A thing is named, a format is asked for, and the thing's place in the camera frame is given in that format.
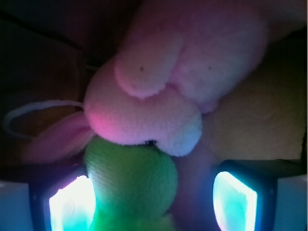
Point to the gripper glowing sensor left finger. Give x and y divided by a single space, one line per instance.
62 200

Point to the brown paper bag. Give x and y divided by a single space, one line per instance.
44 43

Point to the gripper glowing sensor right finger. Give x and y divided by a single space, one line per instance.
244 195

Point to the pink plush bunny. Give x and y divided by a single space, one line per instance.
177 59

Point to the green plush animal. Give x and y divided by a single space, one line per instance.
134 186

